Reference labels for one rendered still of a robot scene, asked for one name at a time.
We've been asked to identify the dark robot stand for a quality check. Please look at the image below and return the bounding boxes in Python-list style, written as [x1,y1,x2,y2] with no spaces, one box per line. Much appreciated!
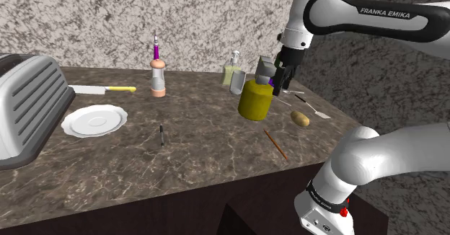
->
[216,192,389,235]

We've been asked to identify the yellow bottle with grey cap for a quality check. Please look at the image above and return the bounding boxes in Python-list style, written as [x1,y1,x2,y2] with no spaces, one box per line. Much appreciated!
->
[237,56,278,122]

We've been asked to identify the knife with yellow handle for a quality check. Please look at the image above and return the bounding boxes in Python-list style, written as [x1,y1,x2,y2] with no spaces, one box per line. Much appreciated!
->
[68,84,137,95]

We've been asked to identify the brown pencil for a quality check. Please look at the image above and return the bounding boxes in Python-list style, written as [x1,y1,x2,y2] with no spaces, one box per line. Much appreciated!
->
[262,128,288,160]

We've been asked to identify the pale green soap dispenser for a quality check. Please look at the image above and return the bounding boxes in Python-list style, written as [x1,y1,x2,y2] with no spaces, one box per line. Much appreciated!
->
[221,50,243,87]

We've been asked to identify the spatula with black handle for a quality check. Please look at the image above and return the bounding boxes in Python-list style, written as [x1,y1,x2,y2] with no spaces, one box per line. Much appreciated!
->
[294,94,332,120]

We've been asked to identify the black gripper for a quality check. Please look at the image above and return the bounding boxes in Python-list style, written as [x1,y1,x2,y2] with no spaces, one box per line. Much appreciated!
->
[272,45,305,97]

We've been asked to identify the glass and peach pepper mill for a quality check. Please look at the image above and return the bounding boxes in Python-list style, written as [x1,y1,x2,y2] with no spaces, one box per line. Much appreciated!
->
[149,58,167,98]

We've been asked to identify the white plate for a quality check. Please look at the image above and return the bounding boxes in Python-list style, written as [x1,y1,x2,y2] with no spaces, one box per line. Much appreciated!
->
[61,104,128,138]

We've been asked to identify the brown potato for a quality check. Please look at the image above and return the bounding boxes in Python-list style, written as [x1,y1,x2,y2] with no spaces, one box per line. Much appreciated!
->
[290,110,311,128]

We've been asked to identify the clear glass cup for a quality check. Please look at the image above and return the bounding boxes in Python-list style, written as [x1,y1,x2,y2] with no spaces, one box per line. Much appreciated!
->
[229,69,247,96]

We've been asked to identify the grey toaster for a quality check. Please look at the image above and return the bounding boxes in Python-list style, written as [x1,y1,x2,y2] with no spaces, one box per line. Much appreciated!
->
[0,53,76,171]

